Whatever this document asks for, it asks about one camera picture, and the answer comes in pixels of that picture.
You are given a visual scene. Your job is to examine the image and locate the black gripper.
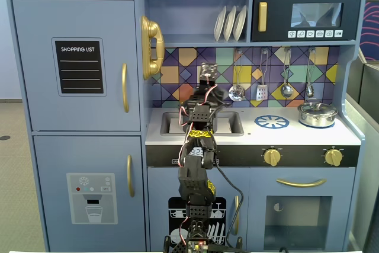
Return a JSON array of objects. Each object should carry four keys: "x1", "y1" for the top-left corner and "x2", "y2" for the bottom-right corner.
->
[{"x1": 193, "y1": 62, "x2": 219, "y2": 105}]

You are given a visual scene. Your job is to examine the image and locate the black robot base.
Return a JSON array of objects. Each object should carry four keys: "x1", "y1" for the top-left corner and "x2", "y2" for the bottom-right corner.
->
[{"x1": 163, "y1": 233, "x2": 244, "y2": 253}]

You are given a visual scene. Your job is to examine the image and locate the shiny steel pot lid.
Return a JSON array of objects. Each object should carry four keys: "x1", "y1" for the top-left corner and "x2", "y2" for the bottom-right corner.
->
[{"x1": 298, "y1": 101, "x2": 338, "y2": 114}]

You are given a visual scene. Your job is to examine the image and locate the metal skimmer spoon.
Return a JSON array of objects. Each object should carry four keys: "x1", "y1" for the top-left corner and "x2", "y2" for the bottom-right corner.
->
[{"x1": 228, "y1": 48, "x2": 246, "y2": 102}]

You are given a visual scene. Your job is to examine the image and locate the grey toy sink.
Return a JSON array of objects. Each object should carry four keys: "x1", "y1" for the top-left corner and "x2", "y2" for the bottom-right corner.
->
[{"x1": 159, "y1": 111, "x2": 245, "y2": 137}]

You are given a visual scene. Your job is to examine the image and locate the metal slotted spatula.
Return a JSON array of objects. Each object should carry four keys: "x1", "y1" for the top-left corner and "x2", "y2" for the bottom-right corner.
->
[{"x1": 256, "y1": 48, "x2": 269, "y2": 101}]

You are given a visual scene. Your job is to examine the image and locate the white toy plate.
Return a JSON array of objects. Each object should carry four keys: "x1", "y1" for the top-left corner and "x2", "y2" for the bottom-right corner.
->
[
  {"x1": 213, "y1": 5, "x2": 227, "y2": 42},
  {"x1": 223, "y1": 5, "x2": 237, "y2": 42},
  {"x1": 233, "y1": 5, "x2": 248, "y2": 41}
]

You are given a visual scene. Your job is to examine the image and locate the gold toy telephone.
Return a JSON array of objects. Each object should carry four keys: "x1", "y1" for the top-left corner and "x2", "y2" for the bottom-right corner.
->
[{"x1": 140, "y1": 15, "x2": 165, "y2": 81}]

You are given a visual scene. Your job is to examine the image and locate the metal ladle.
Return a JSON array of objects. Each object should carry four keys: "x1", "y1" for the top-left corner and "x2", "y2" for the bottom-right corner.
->
[{"x1": 280, "y1": 47, "x2": 294, "y2": 98}]

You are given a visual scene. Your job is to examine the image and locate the gold stove knob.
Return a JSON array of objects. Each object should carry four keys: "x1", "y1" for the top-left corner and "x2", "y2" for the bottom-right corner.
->
[
  {"x1": 324, "y1": 148, "x2": 344, "y2": 167},
  {"x1": 263, "y1": 148, "x2": 282, "y2": 166}
]

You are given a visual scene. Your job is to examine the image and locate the blue oven door with window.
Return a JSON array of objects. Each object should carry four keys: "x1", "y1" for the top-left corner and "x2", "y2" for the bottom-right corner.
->
[{"x1": 249, "y1": 167, "x2": 356, "y2": 251}]

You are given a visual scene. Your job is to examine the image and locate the small metal spoon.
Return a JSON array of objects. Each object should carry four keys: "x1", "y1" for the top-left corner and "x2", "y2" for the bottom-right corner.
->
[{"x1": 305, "y1": 47, "x2": 316, "y2": 98}]

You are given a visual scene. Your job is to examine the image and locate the black microwave door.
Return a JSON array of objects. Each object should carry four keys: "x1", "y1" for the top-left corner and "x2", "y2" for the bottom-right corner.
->
[{"x1": 250, "y1": 0, "x2": 362, "y2": 42}]

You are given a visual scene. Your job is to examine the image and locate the black control panel strip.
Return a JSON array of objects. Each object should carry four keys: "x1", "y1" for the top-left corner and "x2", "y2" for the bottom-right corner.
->
[{"x1": 145, "y1": 145, "x2": 361, "y2": 168}]

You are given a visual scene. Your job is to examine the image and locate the black dishwasher rack decal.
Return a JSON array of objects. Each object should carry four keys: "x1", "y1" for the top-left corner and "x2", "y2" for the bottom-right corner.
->
[{"x1": 168, "y1": 196, "x2": 227, "y2": 248}]

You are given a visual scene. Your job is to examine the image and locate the black shopping list board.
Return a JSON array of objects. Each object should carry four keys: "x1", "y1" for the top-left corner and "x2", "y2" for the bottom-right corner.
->
[{"x1": 54, "y1": 40, "x2": 104, "y2": 95}]

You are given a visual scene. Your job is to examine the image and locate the blue fridge door with dispenser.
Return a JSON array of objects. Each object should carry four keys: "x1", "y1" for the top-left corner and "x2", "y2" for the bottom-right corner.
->
[{"x1": 33, "y1": 134, "x2": 146, "y2": 252}]

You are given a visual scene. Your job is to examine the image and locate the large blue fridge door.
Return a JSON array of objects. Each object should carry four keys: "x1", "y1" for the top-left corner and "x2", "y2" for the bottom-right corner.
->
[{"x1": 11, "y1": 0, "x2": 142, "y2": 132}]

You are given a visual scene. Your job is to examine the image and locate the red white servo cable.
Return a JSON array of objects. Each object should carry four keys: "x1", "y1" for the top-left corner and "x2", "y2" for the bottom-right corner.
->
[{"x1": 176, "y1": 75, "x2": 219, "y2": 177}]

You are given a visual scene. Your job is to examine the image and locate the gold fridge door handle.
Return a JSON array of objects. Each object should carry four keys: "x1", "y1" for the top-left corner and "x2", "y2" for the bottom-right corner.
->
[
  {"x1": 126, "y1": 154, "x2": 135, "y2": 198},
  {"x1": 121, "y1": 63, "x2": 130, "y2": 114}
]

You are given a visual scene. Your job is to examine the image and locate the gold microwave handle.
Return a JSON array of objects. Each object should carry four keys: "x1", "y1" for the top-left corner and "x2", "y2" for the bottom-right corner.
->
[{"x1": 258, "y1": 1, "x2": 268, "y2": 33}]

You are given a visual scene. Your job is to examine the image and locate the black power cable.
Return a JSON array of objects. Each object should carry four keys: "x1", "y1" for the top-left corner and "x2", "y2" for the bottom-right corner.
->
[{"x1": 213, "y1": 162, "x2": 245, "y2": 250}]

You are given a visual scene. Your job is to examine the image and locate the gold oven door handle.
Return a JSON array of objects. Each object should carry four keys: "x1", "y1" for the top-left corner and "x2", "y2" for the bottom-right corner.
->
[{"x1": 276, "y1": 178, "x2": 327, "y2": 188}]

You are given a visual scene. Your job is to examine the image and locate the gold dishwasher door handle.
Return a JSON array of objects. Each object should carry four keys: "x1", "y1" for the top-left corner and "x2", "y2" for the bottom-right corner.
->
[{"x1": 233, "y1": 195, "x2": 240, "y2": 236}]

